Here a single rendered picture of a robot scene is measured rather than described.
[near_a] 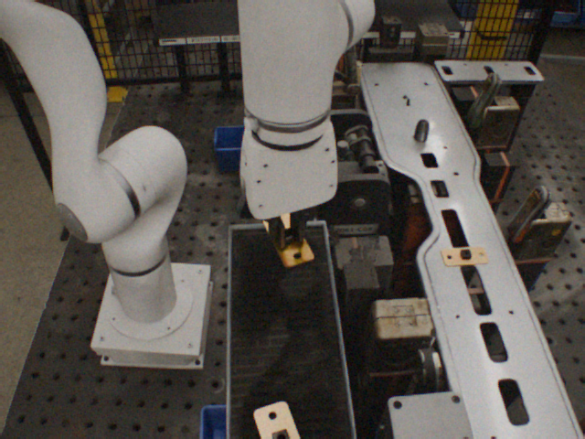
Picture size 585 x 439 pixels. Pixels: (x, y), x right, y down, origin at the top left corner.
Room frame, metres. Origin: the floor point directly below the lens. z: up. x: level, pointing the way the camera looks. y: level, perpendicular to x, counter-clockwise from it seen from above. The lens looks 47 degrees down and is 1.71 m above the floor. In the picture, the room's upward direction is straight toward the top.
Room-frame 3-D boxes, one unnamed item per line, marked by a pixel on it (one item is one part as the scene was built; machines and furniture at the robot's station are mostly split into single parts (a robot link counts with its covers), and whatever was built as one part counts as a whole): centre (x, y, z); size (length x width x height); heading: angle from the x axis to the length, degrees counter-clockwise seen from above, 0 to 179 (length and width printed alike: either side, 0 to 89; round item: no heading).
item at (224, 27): (1.44, -0.06, 1.02); 0.90 x 0.22 x 0.03; 94
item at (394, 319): (0.39, -0.17, 0.89); 0.13 x 0.11 x 0.38; 94
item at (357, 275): (0.45, -0.11, 0.90); 0.05 x 0.05 x 0.40; 4
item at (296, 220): (0.43, -0.02, 1.25); 0.03 x 0.03 x 0.07; 22
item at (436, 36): (1.30, -0.40, 0.88); 0.08 x 0.08 x 0.36; 4
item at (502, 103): (0.98, -0.50, 0.87); 0.12 x 0.09 x 0.35; 94
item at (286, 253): (0.42, 0.00, 1.22); 0.08 x 0.04 x 0.01; 22
